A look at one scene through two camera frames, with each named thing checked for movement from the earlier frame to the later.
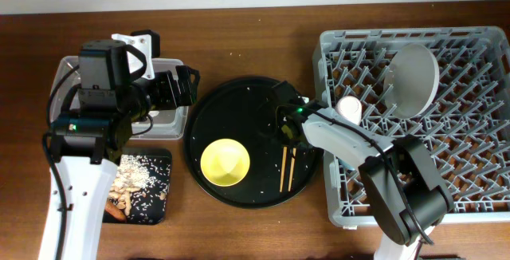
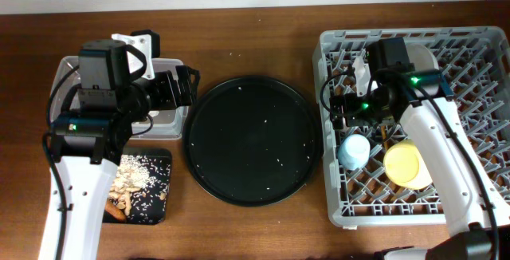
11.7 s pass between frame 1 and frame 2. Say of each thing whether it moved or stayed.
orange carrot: stayed
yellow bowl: moved
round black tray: stayed
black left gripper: stayed
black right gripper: moved
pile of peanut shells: stayed
